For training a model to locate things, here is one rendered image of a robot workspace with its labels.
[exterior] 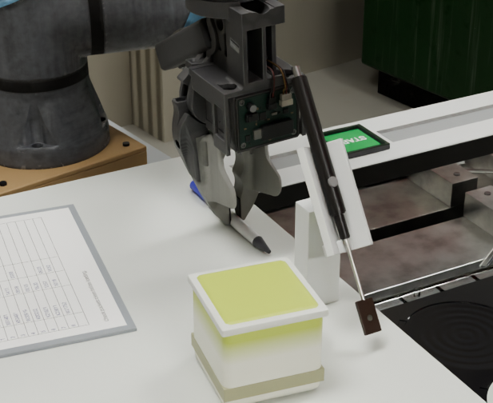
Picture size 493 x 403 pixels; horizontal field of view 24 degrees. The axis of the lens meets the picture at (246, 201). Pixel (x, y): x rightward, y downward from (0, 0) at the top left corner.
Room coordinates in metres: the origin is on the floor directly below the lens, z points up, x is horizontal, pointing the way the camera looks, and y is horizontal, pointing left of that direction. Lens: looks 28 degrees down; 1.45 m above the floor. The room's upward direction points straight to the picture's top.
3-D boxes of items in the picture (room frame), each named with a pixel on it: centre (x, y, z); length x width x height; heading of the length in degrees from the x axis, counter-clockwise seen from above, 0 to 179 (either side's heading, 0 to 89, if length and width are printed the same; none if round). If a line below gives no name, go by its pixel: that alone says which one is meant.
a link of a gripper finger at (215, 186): (0.85, 0.02, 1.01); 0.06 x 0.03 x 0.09; 28
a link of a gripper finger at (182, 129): (0.87, 0.04, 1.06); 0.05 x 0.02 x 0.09; 118
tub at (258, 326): (0.67, -0.01, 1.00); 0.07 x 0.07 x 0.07; 20
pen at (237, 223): (0.89, 0.01, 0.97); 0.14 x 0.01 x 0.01; 28
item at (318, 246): (0.75, -0.06, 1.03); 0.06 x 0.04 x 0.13; 28
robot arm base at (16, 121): (1.25, 0.24, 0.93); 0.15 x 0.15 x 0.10
